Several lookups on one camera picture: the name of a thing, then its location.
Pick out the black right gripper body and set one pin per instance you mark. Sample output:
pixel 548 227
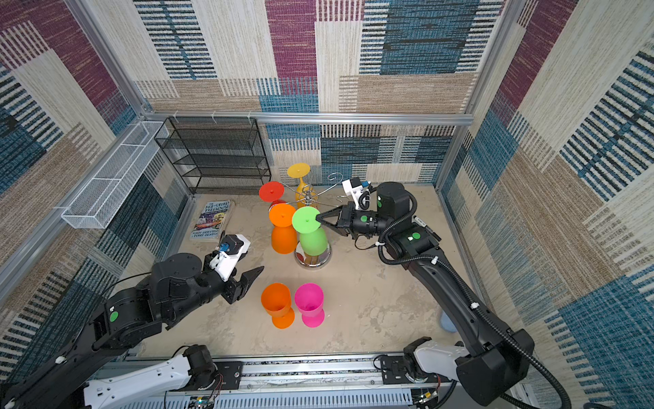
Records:
pixel 345 219

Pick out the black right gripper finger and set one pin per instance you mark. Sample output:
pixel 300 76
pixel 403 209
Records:
pixel 332 226
pixel 336 212

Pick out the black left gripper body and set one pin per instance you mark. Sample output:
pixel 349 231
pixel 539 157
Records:
pixel 230 290

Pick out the green plastic wine glass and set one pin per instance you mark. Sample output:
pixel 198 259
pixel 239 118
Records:
pixel 312 236

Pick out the orange wine glass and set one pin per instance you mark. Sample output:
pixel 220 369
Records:
pixel 276 300
pixel 284 236

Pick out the orange wine glass front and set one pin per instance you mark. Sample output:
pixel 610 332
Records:
pixel 284 236

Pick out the pink plastic wine glass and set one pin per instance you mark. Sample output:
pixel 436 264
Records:
pixel 309 299

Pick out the red plastic wine glass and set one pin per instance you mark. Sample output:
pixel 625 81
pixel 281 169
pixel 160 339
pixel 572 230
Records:
pixel 272 193

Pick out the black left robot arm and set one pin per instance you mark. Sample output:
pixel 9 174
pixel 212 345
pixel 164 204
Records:
pixel 171 291

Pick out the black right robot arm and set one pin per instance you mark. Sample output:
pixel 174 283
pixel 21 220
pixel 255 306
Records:
pixel 493 357

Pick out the chrome wine glass rack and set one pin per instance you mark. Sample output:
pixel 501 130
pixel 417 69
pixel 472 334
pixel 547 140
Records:
pixel 304 260

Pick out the yellow plastic wine glass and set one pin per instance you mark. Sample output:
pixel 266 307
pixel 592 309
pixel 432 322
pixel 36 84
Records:
pixel 304 192

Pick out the black mesh shelf rack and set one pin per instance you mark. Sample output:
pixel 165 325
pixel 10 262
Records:
pixel 216 155

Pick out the black marker pen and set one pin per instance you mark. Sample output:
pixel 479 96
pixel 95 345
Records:
pixel 417 220

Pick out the treehouse paperback book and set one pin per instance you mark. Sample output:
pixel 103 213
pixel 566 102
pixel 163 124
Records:
pixel 212 221

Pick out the blue grey sponge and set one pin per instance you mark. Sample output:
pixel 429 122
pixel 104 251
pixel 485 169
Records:
pixel 446 323

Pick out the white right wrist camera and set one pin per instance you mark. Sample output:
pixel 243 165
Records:
pixel 359 191

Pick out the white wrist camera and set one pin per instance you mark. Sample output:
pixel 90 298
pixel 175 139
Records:
pixel 231 249
pixel 359 191

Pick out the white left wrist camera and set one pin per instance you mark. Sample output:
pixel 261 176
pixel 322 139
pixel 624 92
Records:
pixel 231 249

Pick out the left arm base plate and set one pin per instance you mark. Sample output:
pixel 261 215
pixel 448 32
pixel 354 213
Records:
pixel 228 375

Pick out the aluminium mounting rail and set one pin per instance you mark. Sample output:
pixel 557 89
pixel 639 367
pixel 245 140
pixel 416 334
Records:
pixel 310 381

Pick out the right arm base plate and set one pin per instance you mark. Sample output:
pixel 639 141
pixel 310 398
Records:
pixel 393 371

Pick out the white wire mesh basket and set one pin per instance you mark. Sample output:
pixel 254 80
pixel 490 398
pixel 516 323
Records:
pixel 103 195

